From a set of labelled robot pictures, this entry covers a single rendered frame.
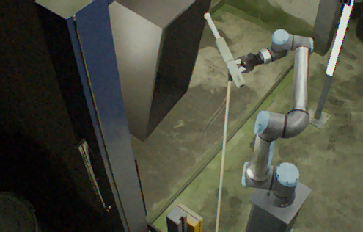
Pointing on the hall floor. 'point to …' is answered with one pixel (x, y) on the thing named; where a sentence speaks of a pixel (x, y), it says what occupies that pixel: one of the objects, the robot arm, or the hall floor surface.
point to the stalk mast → (177, 220)
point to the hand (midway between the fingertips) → (230, 69)
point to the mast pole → (323, 96)
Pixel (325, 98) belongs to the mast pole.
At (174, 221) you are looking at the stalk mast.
